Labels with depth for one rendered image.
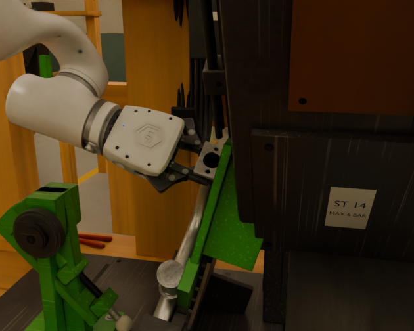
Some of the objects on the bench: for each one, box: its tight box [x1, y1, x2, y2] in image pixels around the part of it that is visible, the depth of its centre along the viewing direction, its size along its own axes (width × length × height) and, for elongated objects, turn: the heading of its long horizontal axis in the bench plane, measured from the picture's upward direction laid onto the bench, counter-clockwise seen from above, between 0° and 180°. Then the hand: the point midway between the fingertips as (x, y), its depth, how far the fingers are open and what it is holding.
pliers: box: [78, 234, 112, 248], centre depth 110 cm, size 16×5×1 cm, turn 73°
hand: (207, 165), depth 65 cm, fingers closed on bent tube, 3 cm apart
